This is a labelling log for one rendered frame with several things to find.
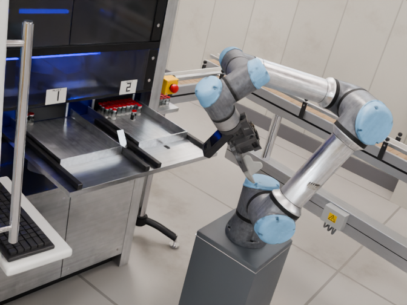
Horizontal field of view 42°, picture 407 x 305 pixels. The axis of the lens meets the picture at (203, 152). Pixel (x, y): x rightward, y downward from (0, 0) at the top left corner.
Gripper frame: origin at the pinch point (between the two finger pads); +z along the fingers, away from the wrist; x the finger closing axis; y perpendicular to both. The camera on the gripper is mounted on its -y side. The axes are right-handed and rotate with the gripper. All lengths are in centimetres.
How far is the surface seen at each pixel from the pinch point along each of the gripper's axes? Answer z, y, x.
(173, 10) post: -10, -14, 86
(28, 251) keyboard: -22, -62, -20
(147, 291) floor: 89, -86, 27
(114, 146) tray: 1, -49, 34
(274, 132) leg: 89, -3, 96
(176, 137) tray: 20, -31, 47
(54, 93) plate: -22, -60, 48
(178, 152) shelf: 19, -31, 37
